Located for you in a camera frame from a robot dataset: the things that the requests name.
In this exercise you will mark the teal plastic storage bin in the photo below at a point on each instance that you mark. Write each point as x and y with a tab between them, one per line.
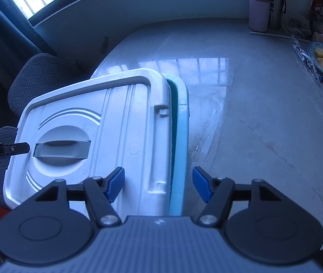
179	140

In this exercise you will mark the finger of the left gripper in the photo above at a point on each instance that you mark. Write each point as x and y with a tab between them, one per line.
16	149

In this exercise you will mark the far grey quilted chair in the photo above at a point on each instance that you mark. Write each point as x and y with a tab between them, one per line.
42	73

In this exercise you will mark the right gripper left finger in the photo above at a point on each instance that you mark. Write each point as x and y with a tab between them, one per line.
100	193

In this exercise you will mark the white plastic bin lid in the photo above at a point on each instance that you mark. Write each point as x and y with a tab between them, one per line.
90	128

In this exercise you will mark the blue curtain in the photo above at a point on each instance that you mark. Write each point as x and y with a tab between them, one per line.
18	39

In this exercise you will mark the pink water bottle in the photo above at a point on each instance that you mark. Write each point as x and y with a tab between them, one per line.
259	13

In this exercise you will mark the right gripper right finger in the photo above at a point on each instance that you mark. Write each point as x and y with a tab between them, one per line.
217	193

